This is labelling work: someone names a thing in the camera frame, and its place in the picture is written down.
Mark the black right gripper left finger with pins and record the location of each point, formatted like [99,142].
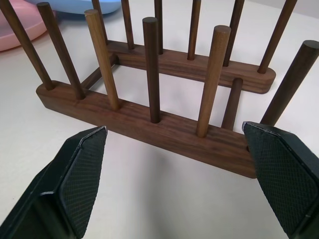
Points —
[62,189]

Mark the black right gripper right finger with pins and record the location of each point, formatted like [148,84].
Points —
[286,179]

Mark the pink plate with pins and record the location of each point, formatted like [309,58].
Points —
[6,37]

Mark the blue plate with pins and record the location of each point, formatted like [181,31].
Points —
[74,6]

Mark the wooden dish rack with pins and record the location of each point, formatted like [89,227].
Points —
[139,122]

